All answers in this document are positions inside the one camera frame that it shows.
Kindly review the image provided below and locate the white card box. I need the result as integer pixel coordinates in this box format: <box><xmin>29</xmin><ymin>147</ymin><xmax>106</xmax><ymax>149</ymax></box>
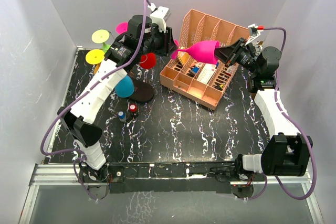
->
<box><xmin>197</xmin><ymin>64</ymin><xmax>217</xmax><ymax>84</ymax></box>

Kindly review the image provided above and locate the aluminium frame rail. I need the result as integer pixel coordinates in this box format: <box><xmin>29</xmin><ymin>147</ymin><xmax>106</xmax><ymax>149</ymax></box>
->
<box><xmin>18</xmin><ymin>164</ymin><xmax>324</xmax><ymax>223</ymax></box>

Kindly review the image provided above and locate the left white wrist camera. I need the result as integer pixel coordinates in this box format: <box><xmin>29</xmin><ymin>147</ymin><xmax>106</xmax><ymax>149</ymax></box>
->
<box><xmin>148</xmin><ymin>3</ymin><xmax>171</xmax><ymax>33</ymax></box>

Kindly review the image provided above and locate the red capped small bottle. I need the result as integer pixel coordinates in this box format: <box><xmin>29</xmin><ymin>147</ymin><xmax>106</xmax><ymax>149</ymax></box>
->
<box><xmin>129</xmin><ymin>103</ymin><xmax>139</xmax><ymax>118</ymax></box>

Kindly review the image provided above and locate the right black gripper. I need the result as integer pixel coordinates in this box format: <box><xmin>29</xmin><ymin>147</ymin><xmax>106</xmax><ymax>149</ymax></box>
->
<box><xmin>210</xmin><ymin>38</ymin><xmax>260</xmax><ymax>76</ymax></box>

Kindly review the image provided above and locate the red wine glass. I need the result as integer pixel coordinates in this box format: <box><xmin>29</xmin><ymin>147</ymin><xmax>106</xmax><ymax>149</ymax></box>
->
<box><xmin>139</xmin><ymin>52</ymin><xmax>156</xmax><ymax>69</ymax></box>

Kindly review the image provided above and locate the yellow spiral notebook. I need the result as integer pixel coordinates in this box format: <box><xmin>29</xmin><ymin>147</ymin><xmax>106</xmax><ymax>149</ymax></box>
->
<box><xmin>177</xmin><ymin>51</ymin><xmax>190</xmax><ymax>66</ymax></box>

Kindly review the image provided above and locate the orange wine glass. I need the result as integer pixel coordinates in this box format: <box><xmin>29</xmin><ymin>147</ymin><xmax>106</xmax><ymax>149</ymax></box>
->
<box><xmin>86</xmin><ymin>49</ymin><xmax>104</xmax><ymax>74</ymax></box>

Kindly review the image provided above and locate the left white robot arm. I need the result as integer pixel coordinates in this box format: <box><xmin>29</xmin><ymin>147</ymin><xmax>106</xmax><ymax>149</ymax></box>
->
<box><xmin>58</xmin><ymin>8</ymin><xmax>177</xmax><ymax>182</ymax></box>

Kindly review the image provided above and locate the blue wine glass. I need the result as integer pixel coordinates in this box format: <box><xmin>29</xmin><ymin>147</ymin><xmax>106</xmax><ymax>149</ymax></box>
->
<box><xmin>114</xmin><ymin>75</ymin><xmax>135</xmax><ymax>98</ymax></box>

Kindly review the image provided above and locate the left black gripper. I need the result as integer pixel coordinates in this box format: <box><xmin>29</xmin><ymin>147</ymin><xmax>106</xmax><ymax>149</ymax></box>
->
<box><xmin>139</xmin><ymin>24</ymin><xmax>177</xmax><ymax>57</ymax></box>

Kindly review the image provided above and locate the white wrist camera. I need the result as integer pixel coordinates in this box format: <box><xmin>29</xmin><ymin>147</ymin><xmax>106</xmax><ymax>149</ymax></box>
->
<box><xmin>246</xmin><ymin>24</ymin><xmax>264</xmax><ymax>45</ymax></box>
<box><xmin>148</xmin><ymin>3</ymin><xmax>171</xmax><ymax>33</ymax></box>

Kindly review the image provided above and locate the metal wine glass rack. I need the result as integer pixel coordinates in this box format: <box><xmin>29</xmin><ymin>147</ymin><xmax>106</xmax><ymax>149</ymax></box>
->
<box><xmin>110</xmin><ymin>31</ymin><xmax>155</xmax><ymax>103</ymax></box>

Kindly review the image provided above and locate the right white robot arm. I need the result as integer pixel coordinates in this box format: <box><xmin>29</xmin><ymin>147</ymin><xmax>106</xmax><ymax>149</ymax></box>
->
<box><xmin>214</xmin><ymin>38</ymin><xmax>312</xmax><ymax>180</ymax></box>

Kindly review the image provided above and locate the magenta wine glass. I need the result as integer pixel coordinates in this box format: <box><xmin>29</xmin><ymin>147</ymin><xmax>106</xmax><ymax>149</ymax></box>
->
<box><xmin>115</xmin><ymin>22</ymin><xmax>128</xmax><ymax>34</ymax></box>
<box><xmin>171</xmin><ymin>40</ymin><xmax>220</xmax><ymax>65</ymax></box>

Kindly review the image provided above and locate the blue capped small bottle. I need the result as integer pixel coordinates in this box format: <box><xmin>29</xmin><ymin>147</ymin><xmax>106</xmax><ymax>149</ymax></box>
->
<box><xmin>118</xmin><ymin>111</ymin><xmax>127</xmax><ymax>122</ymax></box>

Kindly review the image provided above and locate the blue eraser block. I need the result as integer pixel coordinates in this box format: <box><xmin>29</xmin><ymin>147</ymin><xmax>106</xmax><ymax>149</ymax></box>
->
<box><xmin>189</xmin><ymin>67</ymin><xmax>199</xmax><ymax>76</ymax></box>

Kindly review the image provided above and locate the green wine glass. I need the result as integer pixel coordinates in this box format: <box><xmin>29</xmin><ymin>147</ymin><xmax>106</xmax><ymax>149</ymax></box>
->
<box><xmin>91</xmin><ymin>29</ymin><xmax>110</xmax><ymax>51</ymax></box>

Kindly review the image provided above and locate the pink desk file organizer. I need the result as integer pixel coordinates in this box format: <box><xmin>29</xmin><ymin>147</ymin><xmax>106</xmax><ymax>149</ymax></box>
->
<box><xmin>160</xmin><ymin>9</ymin><xmax>249</xmax><ymax>110</ymax></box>

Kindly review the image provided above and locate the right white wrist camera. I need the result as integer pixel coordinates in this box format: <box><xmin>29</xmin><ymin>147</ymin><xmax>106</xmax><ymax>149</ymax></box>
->
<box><xmin>246</xmin><ymin>24</ymin><xmax>264</xmax><ymax>45</ymax></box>

